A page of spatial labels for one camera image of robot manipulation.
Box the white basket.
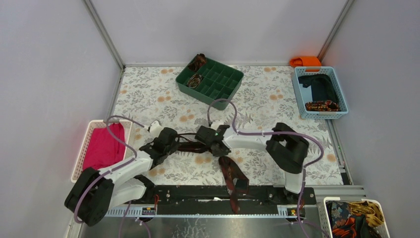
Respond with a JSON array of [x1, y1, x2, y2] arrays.
[[317, 197, 390, 238], [70, 119, 135, 183]]

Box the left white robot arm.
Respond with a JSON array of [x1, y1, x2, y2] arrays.
[[64, 127, 179, 227]]

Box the colourful patterned tie in basket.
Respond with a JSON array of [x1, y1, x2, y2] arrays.
[[305, 100, 340, 112]]

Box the orange cloth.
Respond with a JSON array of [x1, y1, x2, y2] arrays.
[[289, 56, 322, 72]]

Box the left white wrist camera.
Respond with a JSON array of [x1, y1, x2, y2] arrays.
[[148, 120, 163, 136]]

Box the gold yellow tie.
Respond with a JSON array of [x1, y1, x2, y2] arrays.
[[349, 201, 385, 228]]

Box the magenta cloth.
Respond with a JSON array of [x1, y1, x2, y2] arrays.
[[82, 128, 126, 170]]

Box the orange black floral tie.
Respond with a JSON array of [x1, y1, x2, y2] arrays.
[[326, 201, 372, 238]]

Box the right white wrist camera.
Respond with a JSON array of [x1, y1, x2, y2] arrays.
[[210, 120, 224, 130]]

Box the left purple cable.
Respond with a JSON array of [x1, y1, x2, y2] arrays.
[[73, 115, 152, 238]]

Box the purple cable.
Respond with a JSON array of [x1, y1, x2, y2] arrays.
[[73, 115, 152, 238], [207, 98, 325, 238]]

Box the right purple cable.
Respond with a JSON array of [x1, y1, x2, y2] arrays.
[[207, 98, 325, 238]]

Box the brown rolled tie back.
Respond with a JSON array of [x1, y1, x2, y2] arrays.
[[187, 54, 207, 72]]

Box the dark navy cloth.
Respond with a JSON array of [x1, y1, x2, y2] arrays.
[[298, 74, 339, 103]]

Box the green compartment organizer tray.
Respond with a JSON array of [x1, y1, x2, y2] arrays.
[[175, 56, 244, 111]]

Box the white basket bottom right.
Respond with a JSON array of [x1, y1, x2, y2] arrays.
[[317, 197, 390, 238]]

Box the light blue plastic basket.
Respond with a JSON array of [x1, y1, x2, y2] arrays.
[[292, 66, 349, 119]]

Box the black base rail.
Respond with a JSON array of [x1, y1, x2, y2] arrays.
[[132, 185, 316, 216]]

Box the dark red patterned tie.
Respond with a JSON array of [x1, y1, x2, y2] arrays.
[[177, 133, 249, 214]]

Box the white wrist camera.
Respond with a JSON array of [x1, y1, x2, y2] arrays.
[[210, 120, 224, 130], [148, 120, 163, 136]]

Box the striped rolled tie in tray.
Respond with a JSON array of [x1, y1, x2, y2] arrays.
[[186, 73, 203, 89]]

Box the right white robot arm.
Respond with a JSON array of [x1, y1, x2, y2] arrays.
[[195, 122, 309, 204]]

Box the floral tablecloth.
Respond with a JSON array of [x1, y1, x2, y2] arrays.
[[112, 66, 343, 186]]

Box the white basket left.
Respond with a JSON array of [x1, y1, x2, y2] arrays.
[[70, 119, 135, 183]]

